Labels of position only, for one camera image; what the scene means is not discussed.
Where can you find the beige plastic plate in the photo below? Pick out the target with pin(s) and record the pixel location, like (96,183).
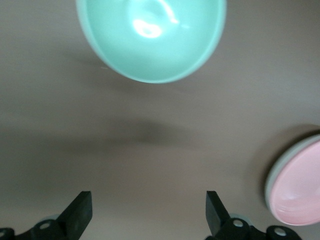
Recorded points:
(268,185)

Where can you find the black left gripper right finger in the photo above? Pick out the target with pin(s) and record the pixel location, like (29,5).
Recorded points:
(217,221)

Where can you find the small green bowl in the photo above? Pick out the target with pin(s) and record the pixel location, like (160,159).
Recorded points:
(150,45)

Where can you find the pink plastic plate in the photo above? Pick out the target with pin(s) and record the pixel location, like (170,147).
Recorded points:
(300,187)

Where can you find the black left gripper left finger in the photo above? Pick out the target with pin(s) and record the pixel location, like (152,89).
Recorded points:
(73,220)

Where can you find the brown table cloth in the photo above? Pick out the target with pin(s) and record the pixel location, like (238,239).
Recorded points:
(125,150)

